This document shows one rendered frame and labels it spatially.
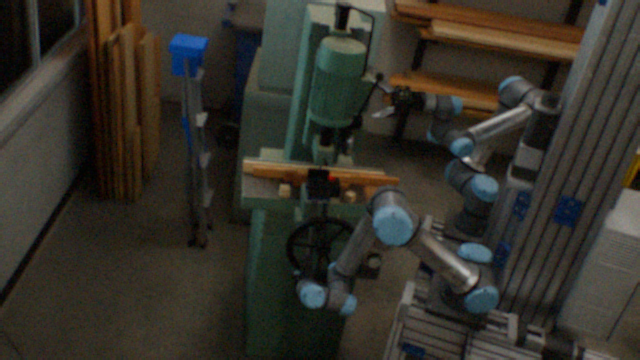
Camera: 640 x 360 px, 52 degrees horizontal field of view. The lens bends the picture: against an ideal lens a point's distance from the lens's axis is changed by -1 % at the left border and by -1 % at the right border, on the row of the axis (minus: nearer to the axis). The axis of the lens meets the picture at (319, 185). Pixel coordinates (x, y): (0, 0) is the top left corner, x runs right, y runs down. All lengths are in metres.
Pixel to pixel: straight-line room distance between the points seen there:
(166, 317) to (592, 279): 1.96
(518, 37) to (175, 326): 2.82
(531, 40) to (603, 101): 2.41
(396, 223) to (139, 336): 1.64
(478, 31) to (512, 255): 2.28
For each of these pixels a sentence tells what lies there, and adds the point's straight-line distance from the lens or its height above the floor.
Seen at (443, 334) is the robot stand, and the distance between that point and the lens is 2.52.
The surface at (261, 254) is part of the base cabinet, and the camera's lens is 2.78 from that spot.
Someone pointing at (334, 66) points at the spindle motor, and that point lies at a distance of 2.45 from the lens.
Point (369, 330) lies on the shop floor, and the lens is 3.44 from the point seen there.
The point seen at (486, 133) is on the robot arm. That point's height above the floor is 1.30.
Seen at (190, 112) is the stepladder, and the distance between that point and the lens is 3.33.
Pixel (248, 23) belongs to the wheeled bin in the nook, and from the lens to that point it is 4.28.
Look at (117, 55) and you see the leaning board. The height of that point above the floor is 0.93.
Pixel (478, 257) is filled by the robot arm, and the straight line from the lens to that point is 2.31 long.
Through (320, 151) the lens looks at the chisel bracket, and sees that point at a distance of 2.64.
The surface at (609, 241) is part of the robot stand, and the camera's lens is 2.42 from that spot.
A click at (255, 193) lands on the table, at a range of 2.62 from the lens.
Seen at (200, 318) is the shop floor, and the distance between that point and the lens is 3.35.
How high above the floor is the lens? 2.35
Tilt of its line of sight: 32 degrees down
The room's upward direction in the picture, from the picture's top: 11 degrees clockwise
